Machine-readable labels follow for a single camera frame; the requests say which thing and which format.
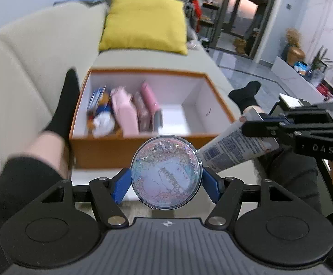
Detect pink wallet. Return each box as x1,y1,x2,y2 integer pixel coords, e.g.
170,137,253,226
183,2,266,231
140,82,161,116

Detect black coffee table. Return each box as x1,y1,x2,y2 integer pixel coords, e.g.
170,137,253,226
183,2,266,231
270,93,309,116

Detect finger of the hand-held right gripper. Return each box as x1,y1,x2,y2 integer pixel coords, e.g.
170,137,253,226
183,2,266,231
259,111,333,127
241,120,295,141

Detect beige sofa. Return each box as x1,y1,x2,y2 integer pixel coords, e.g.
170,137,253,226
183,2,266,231
0,1,259,227

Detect pink fabric pouch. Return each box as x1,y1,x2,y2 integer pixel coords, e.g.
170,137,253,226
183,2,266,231
110,87,140,136

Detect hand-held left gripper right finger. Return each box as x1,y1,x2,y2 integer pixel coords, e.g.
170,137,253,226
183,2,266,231
202,166,295,228

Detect dried flowers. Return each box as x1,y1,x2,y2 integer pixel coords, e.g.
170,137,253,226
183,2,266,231
285,29,302,48

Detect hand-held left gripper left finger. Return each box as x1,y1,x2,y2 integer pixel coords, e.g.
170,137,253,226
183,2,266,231
42,168,133,228

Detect white low cabinet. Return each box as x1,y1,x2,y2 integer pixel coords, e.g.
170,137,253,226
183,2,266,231
271,57,333,104

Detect wooden stool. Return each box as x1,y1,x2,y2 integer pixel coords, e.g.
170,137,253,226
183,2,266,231
234,37,247,54

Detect yellow pillow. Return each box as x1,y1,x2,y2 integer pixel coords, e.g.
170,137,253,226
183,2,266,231
98,0,189,55

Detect round glitter case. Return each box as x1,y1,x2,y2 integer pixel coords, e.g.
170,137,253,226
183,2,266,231
130,135,204,210

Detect duck plush toy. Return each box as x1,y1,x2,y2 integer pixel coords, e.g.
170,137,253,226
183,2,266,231
87,86,119,138

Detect dark framed glass door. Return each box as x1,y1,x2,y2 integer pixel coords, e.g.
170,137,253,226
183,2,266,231
209,0,282,61

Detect orange cardboard box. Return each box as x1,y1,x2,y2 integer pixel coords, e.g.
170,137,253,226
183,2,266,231
69,68,237,169

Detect white tube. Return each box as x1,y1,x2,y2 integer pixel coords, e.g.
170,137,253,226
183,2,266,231
199,115,280,174

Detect gold vase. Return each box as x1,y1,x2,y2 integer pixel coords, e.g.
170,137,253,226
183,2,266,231
287,46,305,66

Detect red clothing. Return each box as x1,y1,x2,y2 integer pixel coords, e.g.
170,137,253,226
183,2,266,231
191,0,203,33

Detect black sock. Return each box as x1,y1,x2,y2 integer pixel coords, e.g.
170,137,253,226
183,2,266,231
42,69,81,143
229,81,262,112

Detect green plant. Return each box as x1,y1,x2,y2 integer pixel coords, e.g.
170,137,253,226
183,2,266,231
312,49,333,73

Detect blue snack bag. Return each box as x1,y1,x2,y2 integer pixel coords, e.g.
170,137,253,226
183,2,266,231
294,61,309,77

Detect black metal rack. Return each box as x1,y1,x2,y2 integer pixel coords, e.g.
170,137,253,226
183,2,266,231
193,0,222,50

